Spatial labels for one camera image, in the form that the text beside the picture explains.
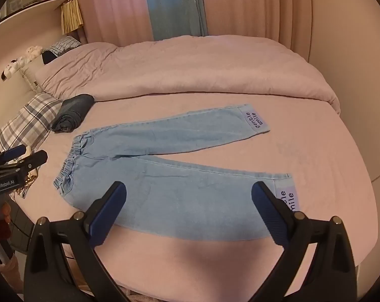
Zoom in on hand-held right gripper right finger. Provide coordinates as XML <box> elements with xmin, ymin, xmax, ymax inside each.
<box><xmin>251</xmin><ymin>181</ymin><xmax>357</xmax><ymax>302</ymax></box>

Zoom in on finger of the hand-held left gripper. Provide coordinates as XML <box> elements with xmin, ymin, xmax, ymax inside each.
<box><xmin>0</xmin><ymin>145</ymin><xmax>27</xmax><ymax>162</ymax></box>
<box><xmin>8</xmin><ymin>150</ymin><xmax>49</xmax><ymax>172</ymax></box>

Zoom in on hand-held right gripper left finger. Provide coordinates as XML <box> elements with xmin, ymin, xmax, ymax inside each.
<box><xmin>23</xmin><ymin>181</ymin><xmax>137</xmax><ymax>302</ymax></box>

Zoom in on light blue denim pants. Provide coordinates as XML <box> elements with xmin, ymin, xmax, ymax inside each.
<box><xmin>53</xmin><ymin>103</ymin><xmax>300</xmax><ymax>241</ymax></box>

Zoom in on person's left hand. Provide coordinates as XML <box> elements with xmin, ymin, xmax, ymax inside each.
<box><xmin>0</xmin><ymin>203</ymin><xmax>12</xmax><ymax>225</ymax></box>

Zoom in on patterned beige cloth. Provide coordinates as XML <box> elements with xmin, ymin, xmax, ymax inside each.
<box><xmin>11</xmin><ymin>170</ymin><xmax>40</xmax><ymax>199</ymax></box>

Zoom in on plaid pillow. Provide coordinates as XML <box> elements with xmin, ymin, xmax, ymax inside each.
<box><xmin>0</xmin><ymin>93</ymin><xmax>63</xmax><ymax>161</ymax></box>

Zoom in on folded dark denim jeans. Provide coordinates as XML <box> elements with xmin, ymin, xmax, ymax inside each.
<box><xmin>51</xmin><ymin>94</ymin><xmax>95</xmax><ymax>133</ymax></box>

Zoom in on dark small cushion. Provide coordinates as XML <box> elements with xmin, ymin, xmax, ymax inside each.
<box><xmin>41</xmin><ymin>50</ymin><xmax>57</xmax><ymax>65</ymax></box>

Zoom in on checked blue white cloth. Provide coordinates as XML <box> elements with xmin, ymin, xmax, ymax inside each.
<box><xmin>42</xmin><ymin>36</ymin><xmax>82</xmax><ymax>58</ymax></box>

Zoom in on white shelf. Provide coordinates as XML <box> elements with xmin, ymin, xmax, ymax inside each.
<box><xmin>0</xmin><ymin>0</ymin><xmax>70</xmax><ymax>33</ymax></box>

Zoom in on yellow fringed cloth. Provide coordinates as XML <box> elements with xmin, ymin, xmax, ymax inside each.
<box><xmin>60</xmin><ymin>0</ymin><xmax>84</xmax><ymax>34</ymax></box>

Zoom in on pink duvet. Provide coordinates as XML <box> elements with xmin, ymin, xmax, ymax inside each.
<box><xmin>35</xmin><ymin>34</ymin><xmax>341</xmax><ymax>115</ymax></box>

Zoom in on pink curtain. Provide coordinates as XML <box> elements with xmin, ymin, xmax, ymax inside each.
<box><xmin>73</xmin><ymin>0</ymin><xmax>154</xmax><ymax>44</ymax></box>
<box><xmin>199</xmin><ymin>0</ymin><xmax>310</xmax><ymax>60</ymax></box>

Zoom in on blue curtain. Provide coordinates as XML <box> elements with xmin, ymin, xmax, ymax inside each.
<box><xmin>142</xmin><ymin>0</ymin><xmax>209</xmax><ymax>41</ymax></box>

